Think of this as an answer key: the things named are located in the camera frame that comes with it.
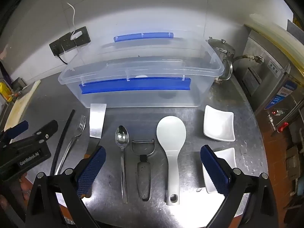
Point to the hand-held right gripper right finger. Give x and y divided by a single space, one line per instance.
215 171

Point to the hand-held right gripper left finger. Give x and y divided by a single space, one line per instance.
91 171

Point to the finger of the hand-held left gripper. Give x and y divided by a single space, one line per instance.
47 128
16 129

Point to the white square dish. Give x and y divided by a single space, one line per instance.
218 123
226 158

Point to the black chopstick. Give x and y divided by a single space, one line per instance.
64 142
61 143

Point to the metal fork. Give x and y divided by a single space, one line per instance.
80 128

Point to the metal spoon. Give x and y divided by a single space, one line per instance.
122 136

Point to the white rice paddle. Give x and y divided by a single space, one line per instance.
171 133

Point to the cream cutting board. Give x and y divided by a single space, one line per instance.
19 106

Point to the grey metal box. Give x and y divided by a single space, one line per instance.
19 83

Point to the stainless steel appliance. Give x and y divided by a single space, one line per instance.
266 80

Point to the metal pipe fitting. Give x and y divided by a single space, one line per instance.
247 57

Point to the metal kettle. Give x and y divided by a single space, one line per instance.
222 49

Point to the cream plastic boards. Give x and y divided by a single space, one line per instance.
273 30

